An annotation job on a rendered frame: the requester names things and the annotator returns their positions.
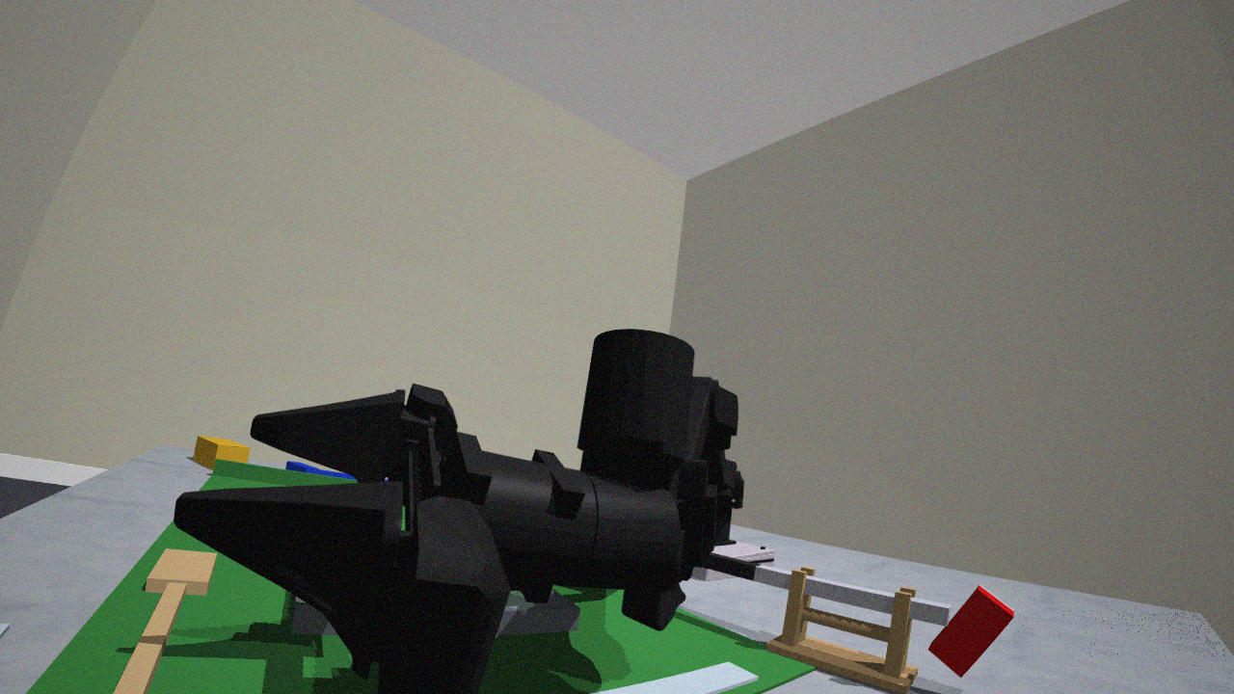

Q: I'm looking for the green putting mat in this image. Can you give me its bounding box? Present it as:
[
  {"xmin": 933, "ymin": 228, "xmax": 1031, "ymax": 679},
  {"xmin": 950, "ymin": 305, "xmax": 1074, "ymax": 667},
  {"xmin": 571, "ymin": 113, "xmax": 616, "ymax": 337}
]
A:
[{"xmin": 26, "ymin": 521, "xmax": 818, "ymax": 694}]

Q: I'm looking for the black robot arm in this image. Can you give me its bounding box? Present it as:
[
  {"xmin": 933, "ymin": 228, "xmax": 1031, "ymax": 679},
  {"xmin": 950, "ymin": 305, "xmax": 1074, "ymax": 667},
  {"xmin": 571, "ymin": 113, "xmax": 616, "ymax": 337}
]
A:
[{"xmin": 570, "ymin": 328, "xmax": 744, "ymax": 631}]

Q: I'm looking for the yellow block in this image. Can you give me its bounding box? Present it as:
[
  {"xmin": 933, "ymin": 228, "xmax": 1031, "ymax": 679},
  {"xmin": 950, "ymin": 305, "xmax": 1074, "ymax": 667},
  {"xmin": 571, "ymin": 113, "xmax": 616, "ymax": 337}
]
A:
[{"xmin": 193, "ymin": 436, "xmax": 251, "ymax": 470}]

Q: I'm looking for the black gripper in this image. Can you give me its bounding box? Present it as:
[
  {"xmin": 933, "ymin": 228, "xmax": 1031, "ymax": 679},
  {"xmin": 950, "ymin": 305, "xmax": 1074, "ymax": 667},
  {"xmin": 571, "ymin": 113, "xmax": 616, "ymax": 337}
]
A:
[{"xmin": 174, "ymin": 384, "xmax": 597, "ymax": 694}]

